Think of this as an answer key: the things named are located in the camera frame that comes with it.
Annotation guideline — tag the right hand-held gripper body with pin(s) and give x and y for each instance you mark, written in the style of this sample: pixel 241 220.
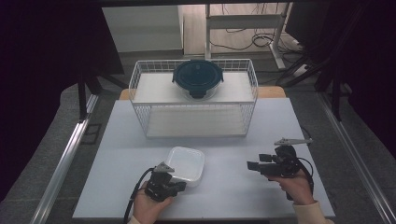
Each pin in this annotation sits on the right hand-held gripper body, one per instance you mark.
pixel 285 165

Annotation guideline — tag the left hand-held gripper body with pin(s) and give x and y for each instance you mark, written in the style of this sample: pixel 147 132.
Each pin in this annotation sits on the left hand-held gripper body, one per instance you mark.
pixel 158 186

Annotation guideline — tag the white square food container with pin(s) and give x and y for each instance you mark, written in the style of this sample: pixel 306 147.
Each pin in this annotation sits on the white square food container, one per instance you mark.
pixel 186 163

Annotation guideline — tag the round container with dark lid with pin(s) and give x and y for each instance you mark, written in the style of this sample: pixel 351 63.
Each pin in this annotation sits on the round container with dark lid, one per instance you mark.
pixel 197 76

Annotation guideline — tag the person's left hand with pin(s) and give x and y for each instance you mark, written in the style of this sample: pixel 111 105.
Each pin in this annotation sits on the person's left hand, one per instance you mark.
pixel 148 210

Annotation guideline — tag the person's right hand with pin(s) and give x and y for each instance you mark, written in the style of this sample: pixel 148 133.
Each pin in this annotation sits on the person's right hand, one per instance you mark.
pixel 297 189

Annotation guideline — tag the wooden table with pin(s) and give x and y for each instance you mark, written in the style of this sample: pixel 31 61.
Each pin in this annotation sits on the wooden table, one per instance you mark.
pixel 271 92

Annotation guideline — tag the black metal stand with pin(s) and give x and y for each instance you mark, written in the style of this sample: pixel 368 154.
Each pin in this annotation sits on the black metal stand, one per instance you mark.
pixel 335 96
pixel 82 96

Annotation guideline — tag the white power strip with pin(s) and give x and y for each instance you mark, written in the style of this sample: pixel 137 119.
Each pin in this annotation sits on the white power strip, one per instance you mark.
pixel 300 70

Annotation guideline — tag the white cabinet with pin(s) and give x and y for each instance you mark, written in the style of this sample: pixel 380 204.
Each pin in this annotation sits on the white cabinet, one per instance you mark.
pixel 141 28

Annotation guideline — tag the aluminium rail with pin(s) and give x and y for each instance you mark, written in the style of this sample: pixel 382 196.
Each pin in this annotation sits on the aluminium rail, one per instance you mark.
pixel 358 158
pixel 63 165

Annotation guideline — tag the white desk frame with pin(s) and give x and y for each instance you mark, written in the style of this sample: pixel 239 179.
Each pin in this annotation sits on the white desk frame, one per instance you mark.
pixel 244 21

